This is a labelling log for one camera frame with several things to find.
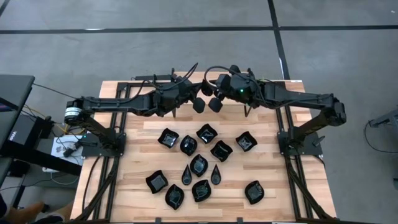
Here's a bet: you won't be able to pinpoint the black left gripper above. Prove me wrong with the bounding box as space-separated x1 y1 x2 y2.
155 77 215 118

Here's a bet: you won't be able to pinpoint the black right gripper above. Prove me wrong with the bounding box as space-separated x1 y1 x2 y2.
208 73 261 113

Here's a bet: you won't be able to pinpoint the black angular bowl plate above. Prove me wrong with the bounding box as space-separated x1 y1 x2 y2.
195 123 218 145

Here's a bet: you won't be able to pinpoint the black computer tower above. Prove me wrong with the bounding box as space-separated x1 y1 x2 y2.
133 73 178 83

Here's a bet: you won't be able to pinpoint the large black angular plate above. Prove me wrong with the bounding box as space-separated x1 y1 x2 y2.
157 128 180 149

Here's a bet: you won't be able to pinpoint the black square dish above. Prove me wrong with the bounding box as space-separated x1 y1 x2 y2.
210 139 234 163

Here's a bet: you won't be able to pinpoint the small black leaf plate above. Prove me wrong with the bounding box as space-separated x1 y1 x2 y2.
181 164 193 186
189 154 209 178
210 164 222 186

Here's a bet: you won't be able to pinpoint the black square angular plate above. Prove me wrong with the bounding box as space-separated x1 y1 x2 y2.
145 169 169 195

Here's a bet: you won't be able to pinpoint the white printed paper sheet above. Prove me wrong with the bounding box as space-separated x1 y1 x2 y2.
50 134 85 166

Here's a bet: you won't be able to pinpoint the grey metal stand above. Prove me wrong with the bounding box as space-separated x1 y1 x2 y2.
368 107 398 129

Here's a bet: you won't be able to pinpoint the black computer box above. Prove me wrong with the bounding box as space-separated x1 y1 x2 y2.
7 113 46 149

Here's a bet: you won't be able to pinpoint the black desk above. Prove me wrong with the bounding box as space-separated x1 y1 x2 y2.
0 74 83 187

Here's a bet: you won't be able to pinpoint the person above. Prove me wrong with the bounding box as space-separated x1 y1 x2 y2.
0 192 75 224

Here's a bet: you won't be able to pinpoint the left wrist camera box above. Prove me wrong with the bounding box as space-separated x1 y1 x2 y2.
174 77 194 95

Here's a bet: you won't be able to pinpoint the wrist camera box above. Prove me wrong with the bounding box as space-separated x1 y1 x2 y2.
233 78 252 98
174 77 194 95

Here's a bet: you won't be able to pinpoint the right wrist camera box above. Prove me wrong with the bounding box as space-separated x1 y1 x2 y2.
233 78 252 98

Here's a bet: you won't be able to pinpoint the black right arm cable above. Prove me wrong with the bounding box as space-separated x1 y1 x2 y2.
203 64 268 103

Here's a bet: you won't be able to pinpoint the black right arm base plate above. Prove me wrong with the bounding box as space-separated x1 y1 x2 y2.
277 130 324 156

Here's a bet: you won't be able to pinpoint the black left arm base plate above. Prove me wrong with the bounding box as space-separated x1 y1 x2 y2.
81 132 127 157

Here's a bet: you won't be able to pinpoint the black table frame rail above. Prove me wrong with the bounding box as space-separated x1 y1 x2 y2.
275 105 336 222

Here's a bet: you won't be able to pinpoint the black aluminium frame rails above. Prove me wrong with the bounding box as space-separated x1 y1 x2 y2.
74 81 131 222

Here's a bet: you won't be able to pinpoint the black floor cable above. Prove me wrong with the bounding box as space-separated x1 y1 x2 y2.
364 119 398 154

